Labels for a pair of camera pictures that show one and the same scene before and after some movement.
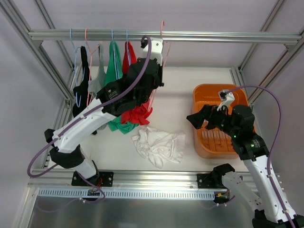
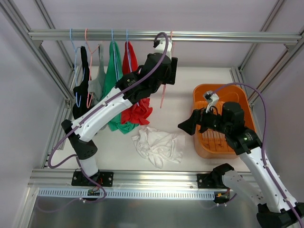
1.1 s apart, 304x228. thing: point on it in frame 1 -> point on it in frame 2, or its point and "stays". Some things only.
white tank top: x=158 y=147 stays
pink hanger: x=169 y=44 -> x=165 y=86
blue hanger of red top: x=128 y=52 stays
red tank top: x=140 y=114 stays
